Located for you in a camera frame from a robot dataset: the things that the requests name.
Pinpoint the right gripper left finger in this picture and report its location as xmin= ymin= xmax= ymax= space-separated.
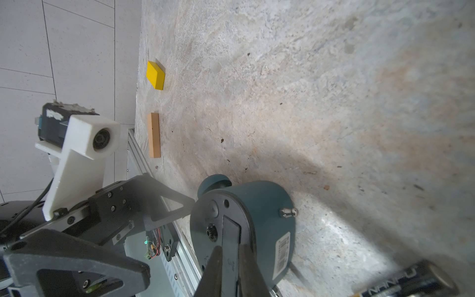
xmin=194 ymin=246 xmax=223 ymax=297

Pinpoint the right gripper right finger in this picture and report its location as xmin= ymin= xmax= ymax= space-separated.
xmin=239 ymin=245 xmax=271 ymax=297

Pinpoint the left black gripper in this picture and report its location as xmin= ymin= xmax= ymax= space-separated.
xmin=1 ymin=174 xmax=195 ymax=297

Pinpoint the AA battery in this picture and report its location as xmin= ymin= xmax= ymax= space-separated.
xmin=353 ymin=260 xmax=460 ymax=297

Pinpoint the left circuit board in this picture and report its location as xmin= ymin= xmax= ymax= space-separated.
xmin=144 ymin=228 xmax=162 ymax=260

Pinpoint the wooden block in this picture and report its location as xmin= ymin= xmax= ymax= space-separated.
xmin=147 ymin=113 xmax=161 ymax=158

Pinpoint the yellow block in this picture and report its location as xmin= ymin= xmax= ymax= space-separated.
xmin=146 ymin=61 xmax=165 ymax=90

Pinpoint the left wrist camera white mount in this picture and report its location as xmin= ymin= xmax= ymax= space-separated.
xmin=35 ymin=101 xmax=121 ymax=221

